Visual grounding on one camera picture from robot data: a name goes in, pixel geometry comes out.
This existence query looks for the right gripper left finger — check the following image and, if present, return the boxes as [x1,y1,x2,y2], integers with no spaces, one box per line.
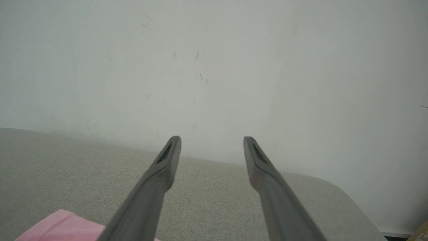
[97,135,182,241]

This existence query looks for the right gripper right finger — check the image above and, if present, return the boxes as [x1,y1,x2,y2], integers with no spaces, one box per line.
[243,136,327,241]

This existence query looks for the pink garment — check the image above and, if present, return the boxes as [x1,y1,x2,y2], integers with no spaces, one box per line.
[15,209,161,241]

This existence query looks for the grey fabric sofa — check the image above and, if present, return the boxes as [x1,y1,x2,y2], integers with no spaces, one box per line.
[0,128,388,241]

